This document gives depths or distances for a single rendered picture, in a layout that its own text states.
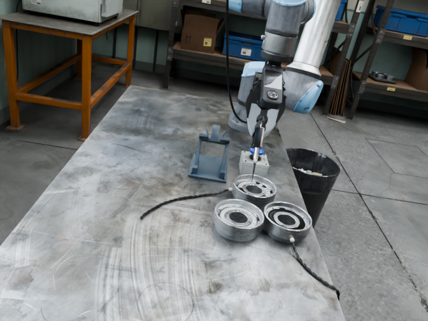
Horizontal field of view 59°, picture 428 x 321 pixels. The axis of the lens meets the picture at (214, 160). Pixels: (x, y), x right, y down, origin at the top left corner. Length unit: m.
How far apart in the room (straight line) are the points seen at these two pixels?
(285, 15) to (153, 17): 3.74
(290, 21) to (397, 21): 3.78
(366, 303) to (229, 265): 1.38
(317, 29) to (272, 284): 0.82
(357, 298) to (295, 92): 1.16
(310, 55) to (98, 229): 0.83
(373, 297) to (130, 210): 1.52
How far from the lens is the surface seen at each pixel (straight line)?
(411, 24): 4.70
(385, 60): 5.21
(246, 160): 1.01
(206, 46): 4.28
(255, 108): 0.93
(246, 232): 0.76
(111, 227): 0.78
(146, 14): 4.58
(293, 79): 1.24
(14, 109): 3.08
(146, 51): 4.89
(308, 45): 1.26
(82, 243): 0.74
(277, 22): 0.88
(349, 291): 2.06
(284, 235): 0.80
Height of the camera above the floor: 1.28
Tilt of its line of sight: 27 degrees down
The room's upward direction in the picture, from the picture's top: 11 degrees clockwise
